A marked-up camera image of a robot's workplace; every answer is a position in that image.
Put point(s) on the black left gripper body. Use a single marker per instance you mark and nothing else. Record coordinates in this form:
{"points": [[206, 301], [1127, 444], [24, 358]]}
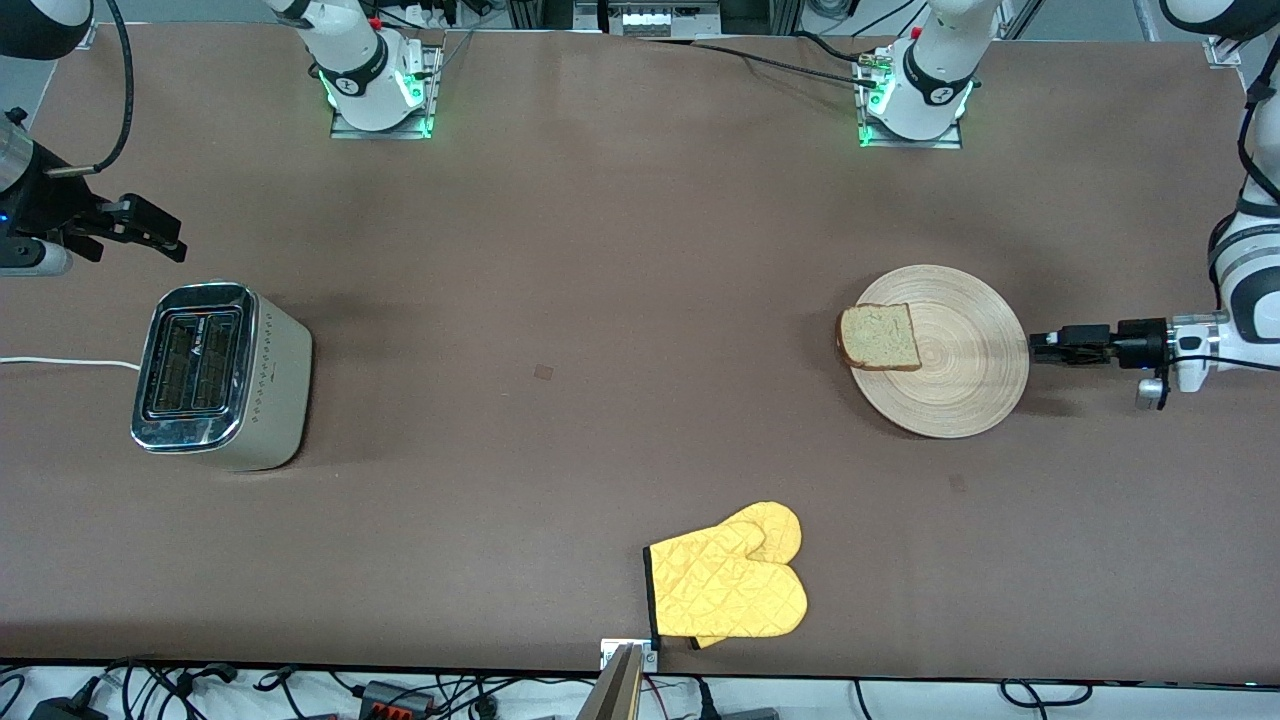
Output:
{"points": [[1138, 343]]}

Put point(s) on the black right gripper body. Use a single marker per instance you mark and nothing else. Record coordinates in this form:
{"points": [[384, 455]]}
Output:
{"points": [[45, 203]]}

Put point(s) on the round wooden plate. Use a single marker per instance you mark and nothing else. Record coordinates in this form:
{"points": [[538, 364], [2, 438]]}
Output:
{"points": [[970, 360]]}

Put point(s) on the brown bread slice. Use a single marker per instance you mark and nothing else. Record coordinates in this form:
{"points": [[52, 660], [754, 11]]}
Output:
{"points": [[880, 338]]}

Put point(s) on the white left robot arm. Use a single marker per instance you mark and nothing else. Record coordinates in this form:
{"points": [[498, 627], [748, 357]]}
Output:
{"points": [[935, 60]]}

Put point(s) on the silver two-slot toaster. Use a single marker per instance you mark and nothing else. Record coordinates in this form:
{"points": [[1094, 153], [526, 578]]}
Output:
{"points": [[275, 390]]}

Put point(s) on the aluminium corner profile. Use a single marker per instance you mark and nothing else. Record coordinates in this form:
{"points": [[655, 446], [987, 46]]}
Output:
{"points": [[88, 40], [1222, 52]]}

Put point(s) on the yellow quilted oven mitt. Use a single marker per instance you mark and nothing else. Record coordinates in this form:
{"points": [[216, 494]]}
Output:
{"points": [[782, 525], [720, 590]]}

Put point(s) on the white power strip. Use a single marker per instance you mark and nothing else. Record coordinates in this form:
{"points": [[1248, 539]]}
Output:
{"points": [[440, 12]]}

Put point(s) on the black power adapter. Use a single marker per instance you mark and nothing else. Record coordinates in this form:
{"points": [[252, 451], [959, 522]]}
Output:
{"points": [[65, 710]]}

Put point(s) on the dark flat adapter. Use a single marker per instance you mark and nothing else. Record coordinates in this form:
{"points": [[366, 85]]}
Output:
{"points": [[745, 714]]}

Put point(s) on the black orange connector box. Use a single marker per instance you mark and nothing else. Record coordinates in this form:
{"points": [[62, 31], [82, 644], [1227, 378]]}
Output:
{"points": [[395, 698]]}

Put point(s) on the white terminal block box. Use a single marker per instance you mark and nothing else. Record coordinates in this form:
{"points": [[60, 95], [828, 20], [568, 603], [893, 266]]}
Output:
{"points": [[650, 20]]}

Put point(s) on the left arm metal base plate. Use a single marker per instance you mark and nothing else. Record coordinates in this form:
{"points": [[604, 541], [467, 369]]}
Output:
{"points": [[955, 140]]}

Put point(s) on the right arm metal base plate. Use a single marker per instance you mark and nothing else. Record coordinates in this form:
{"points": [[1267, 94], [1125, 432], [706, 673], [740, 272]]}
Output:
{"points": [[432, 100]]}

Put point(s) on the small metal edge bracket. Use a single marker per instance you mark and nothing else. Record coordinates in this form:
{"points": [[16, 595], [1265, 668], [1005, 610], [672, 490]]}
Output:
{"points": [[612, 652]]}

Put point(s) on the aluminium camera post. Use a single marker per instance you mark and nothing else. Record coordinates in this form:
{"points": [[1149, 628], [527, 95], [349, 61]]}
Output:
{"points": [[615, 695]]}

